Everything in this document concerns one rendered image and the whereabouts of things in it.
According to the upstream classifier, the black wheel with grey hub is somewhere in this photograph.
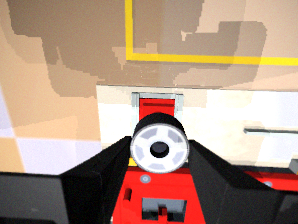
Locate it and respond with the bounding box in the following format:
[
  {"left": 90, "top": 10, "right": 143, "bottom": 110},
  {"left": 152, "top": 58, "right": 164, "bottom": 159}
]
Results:
[{"left": 130, "top": 113, "right": 190, "bottom": 174}]

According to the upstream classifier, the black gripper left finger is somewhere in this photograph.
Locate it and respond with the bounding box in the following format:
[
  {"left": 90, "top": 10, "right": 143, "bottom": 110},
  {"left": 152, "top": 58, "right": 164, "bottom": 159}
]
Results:
[{"left": 0, "top": 136, "right": 132, "bottom": 224}]

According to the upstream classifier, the yellow rectangular outline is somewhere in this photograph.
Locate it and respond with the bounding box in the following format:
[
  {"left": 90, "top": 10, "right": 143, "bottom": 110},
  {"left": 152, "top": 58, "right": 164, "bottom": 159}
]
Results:
[{"left": 125, "top": 0, "right": 298, "bottom": 65}]

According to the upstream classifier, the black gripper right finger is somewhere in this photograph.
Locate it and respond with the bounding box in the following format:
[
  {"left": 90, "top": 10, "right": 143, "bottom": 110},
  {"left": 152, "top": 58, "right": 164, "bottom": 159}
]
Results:
[{"left": 188, "top": 139, "right": 298, "bottom": 224}]

